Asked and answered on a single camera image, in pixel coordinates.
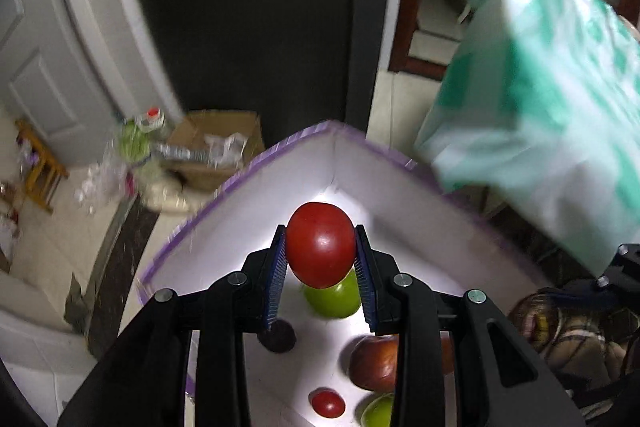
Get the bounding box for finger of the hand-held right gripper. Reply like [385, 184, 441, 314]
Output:
[537, 284, 608, 310]

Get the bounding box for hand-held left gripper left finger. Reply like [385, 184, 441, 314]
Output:
[57, 224, 288, 427]

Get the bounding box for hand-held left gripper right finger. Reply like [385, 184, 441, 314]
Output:
[352, 223, 586, 427]

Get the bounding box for green apple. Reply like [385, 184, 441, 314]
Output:
[361, 393, 396, 427]
[303, 269, 362, 319]

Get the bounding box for large red tomato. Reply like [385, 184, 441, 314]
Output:
[286, 202, 356, 289]

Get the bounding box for dark purple plum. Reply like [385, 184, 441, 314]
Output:
[257, 319, 297, 353]

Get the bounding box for white box with purple rim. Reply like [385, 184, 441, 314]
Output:
[136, 119, 551, 427]

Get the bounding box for red apple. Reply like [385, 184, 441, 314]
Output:
[348, 334, 400, 391]

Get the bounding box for small red tomato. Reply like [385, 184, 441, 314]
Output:
[310, 388, 346, 419]

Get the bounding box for brown patterned clothing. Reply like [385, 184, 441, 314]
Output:
[510, 289, 640, 383]

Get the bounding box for white sack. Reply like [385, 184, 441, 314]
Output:
[142, 167, 202, 214]

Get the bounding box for clear plastic wrap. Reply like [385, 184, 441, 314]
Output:
[202, 132, 251, 165]

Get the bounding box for cardboard box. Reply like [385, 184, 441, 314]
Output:
[167, 109, 266, 192]

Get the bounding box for green vegetable bag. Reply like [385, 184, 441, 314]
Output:
[119, 122, 153, 165]

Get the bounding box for plastic bottle with red cap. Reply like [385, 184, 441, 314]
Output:
[137, 107, 167, 131]

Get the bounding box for clear plastic bag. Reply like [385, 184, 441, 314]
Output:
[75, 142, 132, 214]

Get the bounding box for green white checkered tablecloth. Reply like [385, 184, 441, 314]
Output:
[415, 0, 640, 275]

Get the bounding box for small wooden stool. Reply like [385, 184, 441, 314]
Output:
[15, 119, 71, 214]

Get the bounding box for white panel door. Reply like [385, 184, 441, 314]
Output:
[0, 0, 126, 168]

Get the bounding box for white door frame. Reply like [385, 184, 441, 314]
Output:
[55, 0, 411, 142]

